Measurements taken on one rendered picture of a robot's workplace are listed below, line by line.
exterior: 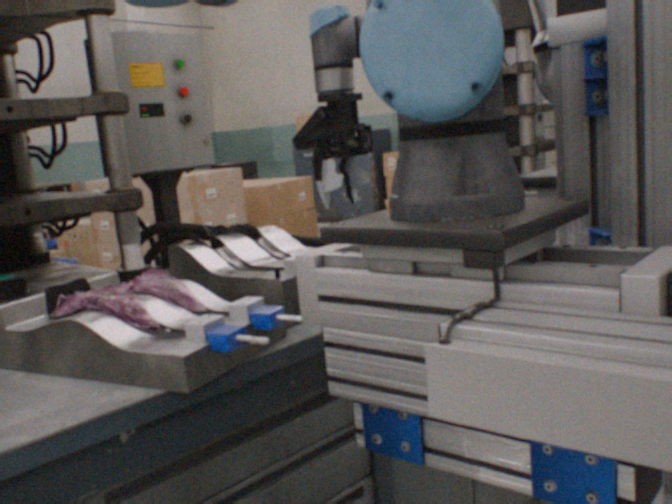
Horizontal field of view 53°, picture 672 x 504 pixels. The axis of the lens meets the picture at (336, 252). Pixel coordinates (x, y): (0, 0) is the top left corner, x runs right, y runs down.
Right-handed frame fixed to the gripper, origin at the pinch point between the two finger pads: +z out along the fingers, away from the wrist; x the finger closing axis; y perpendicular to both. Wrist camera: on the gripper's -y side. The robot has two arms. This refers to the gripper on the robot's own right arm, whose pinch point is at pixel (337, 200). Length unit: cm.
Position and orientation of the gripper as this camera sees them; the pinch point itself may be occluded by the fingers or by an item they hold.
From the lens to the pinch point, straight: 131.6
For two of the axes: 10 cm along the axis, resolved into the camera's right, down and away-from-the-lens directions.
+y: 7.0, 0.6, -7.1
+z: 0.9, 9.8, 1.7
